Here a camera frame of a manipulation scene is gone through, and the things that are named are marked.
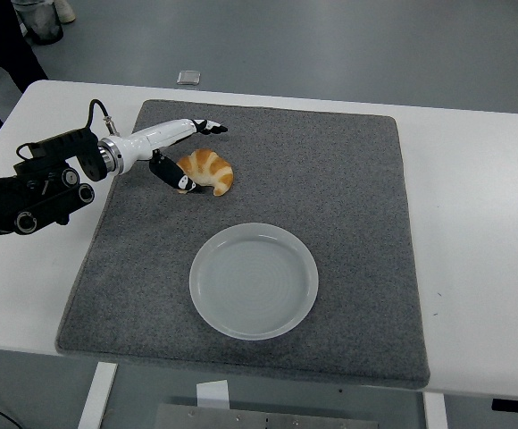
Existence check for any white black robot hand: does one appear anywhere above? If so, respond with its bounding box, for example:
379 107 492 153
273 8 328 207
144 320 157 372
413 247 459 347
114 117 230 194

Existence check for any golden croissant bread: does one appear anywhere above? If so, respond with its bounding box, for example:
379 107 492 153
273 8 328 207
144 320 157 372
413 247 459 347
176 147 235 197

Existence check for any round translucent white plate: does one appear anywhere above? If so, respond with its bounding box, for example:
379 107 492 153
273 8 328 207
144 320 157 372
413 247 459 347
188 222 320 341

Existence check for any grey metal plate with screws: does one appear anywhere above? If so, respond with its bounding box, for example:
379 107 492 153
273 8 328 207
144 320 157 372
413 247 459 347
155 403 380 429

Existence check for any grey felt mat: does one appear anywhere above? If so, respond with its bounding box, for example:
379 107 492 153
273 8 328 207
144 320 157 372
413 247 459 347
54 98 430 390

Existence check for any person's white shoe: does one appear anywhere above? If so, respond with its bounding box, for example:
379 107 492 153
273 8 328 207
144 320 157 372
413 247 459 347
55 0 77 23

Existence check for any dark translucent waste bin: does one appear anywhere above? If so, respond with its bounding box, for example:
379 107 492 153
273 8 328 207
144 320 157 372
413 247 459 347
11 0 66 46

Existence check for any person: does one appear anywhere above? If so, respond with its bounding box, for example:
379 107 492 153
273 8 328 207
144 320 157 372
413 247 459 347
0 0 49 149

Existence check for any white table leg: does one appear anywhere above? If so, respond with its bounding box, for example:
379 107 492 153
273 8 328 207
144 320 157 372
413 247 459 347
422 391 448 429
77 361 119 429

